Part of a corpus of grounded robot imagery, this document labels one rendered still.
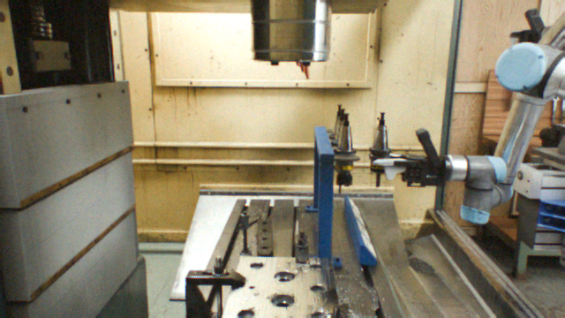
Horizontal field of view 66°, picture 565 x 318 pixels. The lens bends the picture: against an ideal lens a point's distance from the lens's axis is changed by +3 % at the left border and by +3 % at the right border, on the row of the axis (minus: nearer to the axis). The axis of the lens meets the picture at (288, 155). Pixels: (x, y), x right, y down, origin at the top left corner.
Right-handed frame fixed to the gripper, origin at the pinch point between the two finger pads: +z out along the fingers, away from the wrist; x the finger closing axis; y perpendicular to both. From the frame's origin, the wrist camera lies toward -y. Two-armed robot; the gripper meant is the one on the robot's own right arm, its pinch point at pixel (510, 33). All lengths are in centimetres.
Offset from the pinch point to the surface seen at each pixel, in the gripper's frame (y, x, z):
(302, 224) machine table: 53, -112, -34
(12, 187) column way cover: 7, -172, -97
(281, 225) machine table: 52, -120, -33
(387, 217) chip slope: 69, -69, -11
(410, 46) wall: -0.9, -48.9, -1.3
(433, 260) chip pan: 85, -57, -26
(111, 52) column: -12, -159, -57
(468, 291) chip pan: 83, -60, -52
